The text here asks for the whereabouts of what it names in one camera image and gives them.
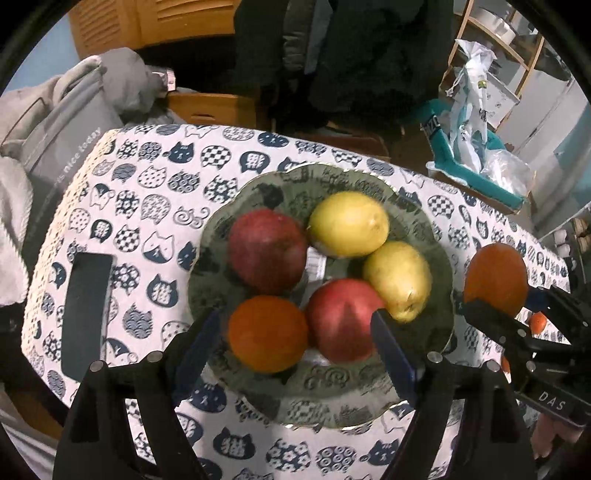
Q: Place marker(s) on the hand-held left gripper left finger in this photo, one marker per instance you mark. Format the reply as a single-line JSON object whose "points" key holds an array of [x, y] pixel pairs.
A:
{"points": [[199, 351]]}

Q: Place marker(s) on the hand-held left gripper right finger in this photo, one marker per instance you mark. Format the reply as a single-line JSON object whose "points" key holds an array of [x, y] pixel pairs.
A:
{"points": [[393, 357]]}

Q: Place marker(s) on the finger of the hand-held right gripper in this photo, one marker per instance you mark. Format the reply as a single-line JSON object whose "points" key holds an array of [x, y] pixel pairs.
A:
{"points": [[554, 302], [494, 323]]}

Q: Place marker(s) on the orange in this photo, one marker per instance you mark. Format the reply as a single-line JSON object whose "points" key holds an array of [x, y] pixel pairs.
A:
{"points": [[496, 274], [265, 334]]}

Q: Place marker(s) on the bright red apple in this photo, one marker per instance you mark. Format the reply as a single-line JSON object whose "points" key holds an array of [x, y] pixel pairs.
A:
{"points": [[341, 318]]}

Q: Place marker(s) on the scalloped glass plate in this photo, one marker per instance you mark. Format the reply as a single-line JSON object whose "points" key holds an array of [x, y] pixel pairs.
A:
{"points": [[323, 392]]}

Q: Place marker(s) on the oblong yellow pear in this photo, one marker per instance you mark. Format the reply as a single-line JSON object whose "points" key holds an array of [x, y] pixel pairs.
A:
{"points": [[399, 277]]}

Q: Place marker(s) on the yellow lemon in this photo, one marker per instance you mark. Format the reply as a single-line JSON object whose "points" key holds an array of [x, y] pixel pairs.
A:
{"points": [[348, 224]]}

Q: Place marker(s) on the person's right hand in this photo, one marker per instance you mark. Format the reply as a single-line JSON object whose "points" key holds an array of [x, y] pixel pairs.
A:
{"points": [[551, 434]]}

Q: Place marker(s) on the small tangerine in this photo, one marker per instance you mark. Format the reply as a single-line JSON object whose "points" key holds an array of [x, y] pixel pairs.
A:
{"points": [[538, 324]]}

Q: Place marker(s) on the black smartphone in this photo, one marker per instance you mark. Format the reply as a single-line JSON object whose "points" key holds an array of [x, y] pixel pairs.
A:
{"points": [[85, 318]]}

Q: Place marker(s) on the dark red apple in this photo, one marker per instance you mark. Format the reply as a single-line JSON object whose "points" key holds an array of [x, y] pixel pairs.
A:
{"points": [[265, 249]]}

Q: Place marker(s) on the clear plastic bag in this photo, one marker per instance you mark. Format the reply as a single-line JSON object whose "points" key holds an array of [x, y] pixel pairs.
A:
{"points": [[508, 173]]}

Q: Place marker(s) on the cat print tablecloth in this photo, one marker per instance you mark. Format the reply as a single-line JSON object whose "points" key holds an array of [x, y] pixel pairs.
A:
{"points": [[152, 184]]}

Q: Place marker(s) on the teal box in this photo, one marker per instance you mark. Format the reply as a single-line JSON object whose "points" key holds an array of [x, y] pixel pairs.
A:
{"points": [[445, 147]]}

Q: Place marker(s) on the white cabinet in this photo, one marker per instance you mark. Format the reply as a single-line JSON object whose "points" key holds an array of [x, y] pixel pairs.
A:
{"points": [[545, 110]]}

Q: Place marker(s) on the white printed plastic bag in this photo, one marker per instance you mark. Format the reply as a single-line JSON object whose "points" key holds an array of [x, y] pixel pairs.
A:
{"points": [[473, 101]]}

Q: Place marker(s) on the wooden chair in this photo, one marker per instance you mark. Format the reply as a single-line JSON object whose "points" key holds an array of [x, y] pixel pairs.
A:
{"points": [[212, 108]]}

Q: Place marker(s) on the wooden shelf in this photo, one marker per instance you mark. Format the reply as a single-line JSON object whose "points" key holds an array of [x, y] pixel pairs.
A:
{"points": [[521, 60]]}

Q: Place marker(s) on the dark grey lettered bag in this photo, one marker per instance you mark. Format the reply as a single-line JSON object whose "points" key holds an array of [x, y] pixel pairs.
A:
{"points": [[64, 138]]}

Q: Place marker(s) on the grey hooded jacket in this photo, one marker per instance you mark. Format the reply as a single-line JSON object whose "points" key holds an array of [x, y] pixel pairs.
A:
{"points": [[124, 78]]}

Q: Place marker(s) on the white pot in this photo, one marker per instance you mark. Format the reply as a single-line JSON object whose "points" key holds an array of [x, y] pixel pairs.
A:
{"points": [[494, 23]]}

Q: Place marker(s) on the dark hanging jackets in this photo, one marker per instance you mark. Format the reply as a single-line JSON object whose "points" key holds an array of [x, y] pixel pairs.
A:
{"points": [[369, 50]]}

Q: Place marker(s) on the slatted wooden furniture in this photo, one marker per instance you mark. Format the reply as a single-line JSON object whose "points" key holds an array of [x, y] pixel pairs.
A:
{"points": [[138, 21]]}

